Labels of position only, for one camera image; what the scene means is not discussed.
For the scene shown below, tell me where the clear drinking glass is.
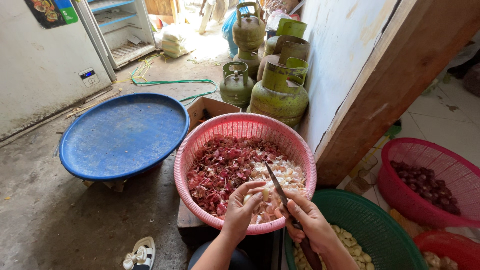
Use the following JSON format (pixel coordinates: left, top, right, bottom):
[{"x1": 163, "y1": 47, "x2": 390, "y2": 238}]
[
  {"x1": 360, "y1": 154, "x2": 379, "y2": 172},
  {"x1": 344, "y1": 169, "x2": 377, "y2": 196}
]

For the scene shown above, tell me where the open white refrigerator door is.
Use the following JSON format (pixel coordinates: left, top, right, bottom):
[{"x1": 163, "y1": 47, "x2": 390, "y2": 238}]
[{"x1": 73, "y1": 0, "x2": 158, "y2": 82}]

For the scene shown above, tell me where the heap of white garlic skins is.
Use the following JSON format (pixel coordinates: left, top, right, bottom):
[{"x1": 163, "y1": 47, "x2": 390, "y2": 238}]
[{"x1": 248, "y1": 157, "x2": 307, "y2": 225}]

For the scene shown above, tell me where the green plastic basket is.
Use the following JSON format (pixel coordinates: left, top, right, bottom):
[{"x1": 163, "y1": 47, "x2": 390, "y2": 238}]
[{"x1": 284, "y1": 188, "x2": 428, "y2": 270}]

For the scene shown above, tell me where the magenta plastic basket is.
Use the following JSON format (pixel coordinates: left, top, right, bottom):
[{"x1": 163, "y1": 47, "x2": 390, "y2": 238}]
[{"x1": 377, "y1": 137, "x2": 480, "y2": 229}]

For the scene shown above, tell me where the white filled sack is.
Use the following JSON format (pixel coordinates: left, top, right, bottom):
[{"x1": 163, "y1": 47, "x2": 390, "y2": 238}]
[{"x1": 160, "y1": 23, "x2": 196, "y2": 59}]

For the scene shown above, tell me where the white sandal with bow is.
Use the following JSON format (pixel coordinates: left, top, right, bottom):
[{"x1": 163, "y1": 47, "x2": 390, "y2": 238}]
[{"x1": 122, "y1": 236, "x2": 157, "y2": 270}]

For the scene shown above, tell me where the orange mesh bag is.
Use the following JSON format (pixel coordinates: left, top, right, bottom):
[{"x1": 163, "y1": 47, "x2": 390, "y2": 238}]
[{"x1": 389, "y1": 208, "x2": 426, "y2": 238}]

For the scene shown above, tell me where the large green gas cylinder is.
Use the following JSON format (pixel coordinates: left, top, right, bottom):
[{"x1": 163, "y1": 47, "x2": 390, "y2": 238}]
[{"x1": 247, "y1": 57, "x2": 310, "y2": 128}]

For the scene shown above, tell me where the kitchen knife with dark handle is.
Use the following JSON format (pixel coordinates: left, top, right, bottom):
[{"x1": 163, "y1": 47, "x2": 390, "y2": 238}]
[{"x1": 264, "y1": 161, "x2": 323, "y2": 270}]

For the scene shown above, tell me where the small green gas cylinder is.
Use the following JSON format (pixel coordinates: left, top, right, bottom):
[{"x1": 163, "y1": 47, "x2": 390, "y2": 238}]
[{"x1": 219, "y1": 61, "x2": 255, "y2": 109}]

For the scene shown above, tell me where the pink plastic basket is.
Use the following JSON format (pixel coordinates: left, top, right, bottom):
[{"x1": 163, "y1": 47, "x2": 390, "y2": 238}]
[{"x1": 173, "y1": 112, "x2": 317, "y2": 236}]

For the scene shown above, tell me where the pale garlic clove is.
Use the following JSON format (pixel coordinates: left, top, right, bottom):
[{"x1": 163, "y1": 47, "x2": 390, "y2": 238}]
[{"x1": 243, "y1": 187, "x2": 271, "y2": 205}]

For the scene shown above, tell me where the pile of purple shallots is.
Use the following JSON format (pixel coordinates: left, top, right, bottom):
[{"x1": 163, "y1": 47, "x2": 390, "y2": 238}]
[{"x1": 390, "y1": 160, "x2": 462, "y2": 216}]

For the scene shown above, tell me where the blue round plastic tray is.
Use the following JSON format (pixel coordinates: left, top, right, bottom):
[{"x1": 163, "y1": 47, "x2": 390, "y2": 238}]
[{"x1": 59, "y1": 93, "x2": 190, "y2": 182}]

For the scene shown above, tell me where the person's left hand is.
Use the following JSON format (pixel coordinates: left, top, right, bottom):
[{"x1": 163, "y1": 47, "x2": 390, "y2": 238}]
[{"x1": 221, "y1": 181, "x2": 267, "y2": 241}]

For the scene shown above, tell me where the green plastic strap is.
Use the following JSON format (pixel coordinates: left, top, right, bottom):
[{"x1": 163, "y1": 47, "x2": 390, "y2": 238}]
[{"x1": 130, "y1": 67, "x2": 218, "y2": 104}]

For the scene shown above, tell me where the white refrigerator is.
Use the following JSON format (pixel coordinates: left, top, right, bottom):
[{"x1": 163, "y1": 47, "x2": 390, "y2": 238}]
[{"x1": 0, "y1": 0, "x2": 113, "y2": 142}]

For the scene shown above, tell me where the brown cardboard box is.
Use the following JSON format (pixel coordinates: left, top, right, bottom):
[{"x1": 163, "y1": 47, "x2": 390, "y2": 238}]
[{"x1": 186, "y1": 96, "x2": 242, "y2": 133}]

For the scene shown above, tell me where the blue plastic bag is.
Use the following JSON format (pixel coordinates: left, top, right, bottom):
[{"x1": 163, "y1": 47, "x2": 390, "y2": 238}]
[{"x1": 221, "y1": 5, "x2": 251, "y2": 59}]

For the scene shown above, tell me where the wooden block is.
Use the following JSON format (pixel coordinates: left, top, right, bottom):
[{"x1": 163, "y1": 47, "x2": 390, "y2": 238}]
[{"x1": 176, "y1": 198, "x2": 211, "y2": 232}]

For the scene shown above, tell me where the pile of peeled garlic cloves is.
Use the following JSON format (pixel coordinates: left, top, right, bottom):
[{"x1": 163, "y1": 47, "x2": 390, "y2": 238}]
[{"x1": 292, "y1": 224, "x2": 376, "y2": 270}]

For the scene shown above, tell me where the brown wooden post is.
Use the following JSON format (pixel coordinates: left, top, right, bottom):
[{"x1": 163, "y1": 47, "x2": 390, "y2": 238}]
[{"x1": 314, "y1": 0, "x2": 480, "y2": 189}]

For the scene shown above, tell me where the person's dark trouser leg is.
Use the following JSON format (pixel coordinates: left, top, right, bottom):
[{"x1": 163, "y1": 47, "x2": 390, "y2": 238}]
[{"x1": 187, "y1": 240, "x2": 257, "y2": 270}]

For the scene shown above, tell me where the red plastic basket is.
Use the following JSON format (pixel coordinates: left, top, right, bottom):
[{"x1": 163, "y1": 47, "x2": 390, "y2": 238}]
[{"x1": 413, "y1": 230, "x2": 480, "y2": 270}]

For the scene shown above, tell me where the rusty brown gas cylinder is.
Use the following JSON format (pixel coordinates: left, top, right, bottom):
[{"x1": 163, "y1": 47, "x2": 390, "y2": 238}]
[{"x1": 256, "y1": 35, "x2": 311, "y2": 82}]

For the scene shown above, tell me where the person's right hand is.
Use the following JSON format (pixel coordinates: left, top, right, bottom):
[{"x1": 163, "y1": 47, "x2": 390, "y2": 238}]
[{"x1": 275, "y1": 188, "x2": 339, "y2": 256}]

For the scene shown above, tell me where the heap of red shallot skins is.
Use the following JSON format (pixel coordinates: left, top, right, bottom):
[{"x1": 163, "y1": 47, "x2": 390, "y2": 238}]
[{"x1": 187, "y1": 135, "x2": 287, "y2": 218}]

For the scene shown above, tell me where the pile of unpeeled garlic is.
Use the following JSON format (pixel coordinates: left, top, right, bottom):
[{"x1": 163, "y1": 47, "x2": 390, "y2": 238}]
[{"x1": 423, "y1": 250, "x2": 459, "y2": 270}]

